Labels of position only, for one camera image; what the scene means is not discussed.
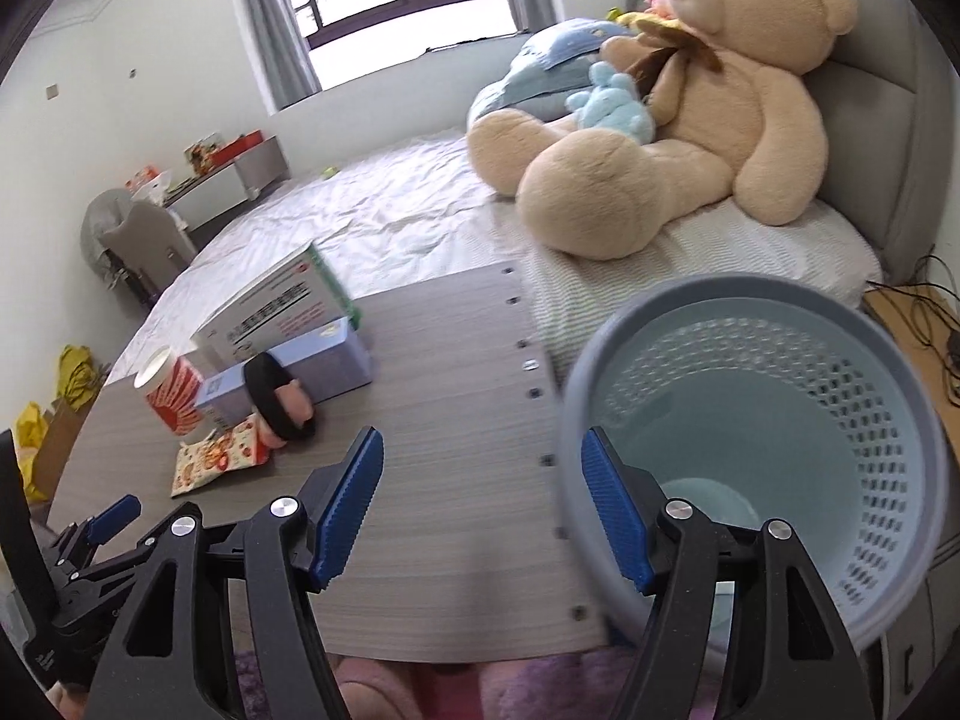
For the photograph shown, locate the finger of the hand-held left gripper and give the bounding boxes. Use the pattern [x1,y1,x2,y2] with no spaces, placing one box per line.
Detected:
[66,525,164,595]
[46,493,143,577]

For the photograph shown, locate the red striped paper cup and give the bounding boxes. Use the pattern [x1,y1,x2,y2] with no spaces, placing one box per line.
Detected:
[135,345,207,445]

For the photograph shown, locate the black roll with pink core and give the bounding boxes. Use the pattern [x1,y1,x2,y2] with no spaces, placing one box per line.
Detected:
[244,351,317,447]

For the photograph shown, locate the blue perforated plastic basket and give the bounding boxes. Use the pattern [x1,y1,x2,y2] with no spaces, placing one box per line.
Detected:
[559,275,950,653]

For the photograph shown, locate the wooden nightstand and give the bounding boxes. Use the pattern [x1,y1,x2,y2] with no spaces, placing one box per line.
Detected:
[859,281,960,406]

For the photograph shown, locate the checked mattress cover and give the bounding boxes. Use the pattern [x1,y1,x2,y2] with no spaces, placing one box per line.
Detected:
[517,202,882,383]

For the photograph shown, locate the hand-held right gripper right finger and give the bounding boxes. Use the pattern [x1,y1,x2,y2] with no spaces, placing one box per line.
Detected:
[581,426,878,720]

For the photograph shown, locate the lavender carton box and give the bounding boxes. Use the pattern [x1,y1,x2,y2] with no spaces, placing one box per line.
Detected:
[196,315,373,428]

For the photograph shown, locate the white and green medicine box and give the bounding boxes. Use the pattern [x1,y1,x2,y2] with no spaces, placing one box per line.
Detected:
[189,241,362,368]

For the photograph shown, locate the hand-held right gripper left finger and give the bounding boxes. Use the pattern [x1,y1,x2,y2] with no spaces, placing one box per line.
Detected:
[86,426,386,720]

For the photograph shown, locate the white crumpled bed sheet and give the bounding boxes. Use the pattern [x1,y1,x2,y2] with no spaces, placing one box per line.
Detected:
[112,127,541,383]

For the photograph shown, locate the blue patterned pillow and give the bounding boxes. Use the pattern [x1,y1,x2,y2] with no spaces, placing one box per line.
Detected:
[517,17,638,76]

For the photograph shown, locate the grey desk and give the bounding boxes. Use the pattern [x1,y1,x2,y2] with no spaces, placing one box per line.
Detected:
[161,136,292,233]

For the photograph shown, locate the grey chair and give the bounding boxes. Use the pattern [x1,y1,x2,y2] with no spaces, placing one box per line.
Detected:
[81,187,197,308]

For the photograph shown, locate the colourful picture box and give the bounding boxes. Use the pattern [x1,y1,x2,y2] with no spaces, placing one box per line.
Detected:
[184,133,226,173]

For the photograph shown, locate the white plastic bag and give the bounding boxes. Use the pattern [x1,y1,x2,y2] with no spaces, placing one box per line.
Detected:
[124,165,177,203]

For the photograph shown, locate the red box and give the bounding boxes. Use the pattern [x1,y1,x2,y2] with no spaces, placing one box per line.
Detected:
[210,129,265,166]

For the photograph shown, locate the black cables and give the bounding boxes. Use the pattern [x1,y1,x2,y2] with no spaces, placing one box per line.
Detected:
[866,255,960,383]

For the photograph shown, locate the grey upholstered bed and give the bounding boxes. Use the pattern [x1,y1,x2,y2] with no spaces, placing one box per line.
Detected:
[105,0,953,391]

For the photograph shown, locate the dark framed window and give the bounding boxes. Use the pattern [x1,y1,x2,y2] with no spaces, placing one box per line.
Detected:
[274,0,518,91]

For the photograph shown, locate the small blue plush toy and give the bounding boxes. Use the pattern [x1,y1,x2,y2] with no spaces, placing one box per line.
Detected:
[566,61,656,145]

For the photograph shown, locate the person's fuzzy pink trousers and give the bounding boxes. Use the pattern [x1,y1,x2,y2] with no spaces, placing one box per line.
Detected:
[229,641,721,720]

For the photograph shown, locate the brown cardboard box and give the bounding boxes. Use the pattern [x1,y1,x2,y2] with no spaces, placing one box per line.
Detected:
[30,397,95,500]

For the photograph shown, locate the large beige teddy bear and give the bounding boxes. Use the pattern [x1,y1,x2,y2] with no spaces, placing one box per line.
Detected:
[466,0,860,262]

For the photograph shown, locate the patterned snack packet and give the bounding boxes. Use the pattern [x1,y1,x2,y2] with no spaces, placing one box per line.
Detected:
[171,420,275,497]

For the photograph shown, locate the yellow plush toy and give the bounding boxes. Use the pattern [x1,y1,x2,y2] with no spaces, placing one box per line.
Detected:
[607,7,676,35]

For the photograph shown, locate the yellow bag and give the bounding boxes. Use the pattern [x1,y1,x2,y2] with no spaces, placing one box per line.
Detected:
[15,403,50,503]
[58,345,106,410]

